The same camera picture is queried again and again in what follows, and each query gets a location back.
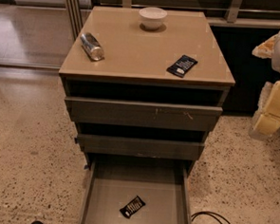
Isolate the open bottom grey drawer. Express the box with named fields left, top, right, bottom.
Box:
left=80, top=162, right=192, bottom=224

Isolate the top grey drawer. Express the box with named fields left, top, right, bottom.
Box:
left=65, top=97, right=222, bottom=132

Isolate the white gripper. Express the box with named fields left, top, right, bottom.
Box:
left=249, top=35, right=280, bottom=140

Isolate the white ceramic bowl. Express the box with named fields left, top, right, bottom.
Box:
left=139, top=7, right=167, bottom=30

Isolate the black rxbar chocolate bar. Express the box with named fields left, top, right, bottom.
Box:
left=120, top=196, right=146, bottom=218

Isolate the beige drawer cabinet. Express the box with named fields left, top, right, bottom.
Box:
left=52, top=3, right=240, bottom=179

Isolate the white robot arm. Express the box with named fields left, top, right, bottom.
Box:
left=249, top=30, right=280, bottom=140

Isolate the middle grey drawer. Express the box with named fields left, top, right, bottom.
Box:
left=76, top=134, right=204, bottom=160

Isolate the black snack bar on counter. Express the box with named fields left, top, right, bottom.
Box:
left=166, top=55, right=198, bottom=78

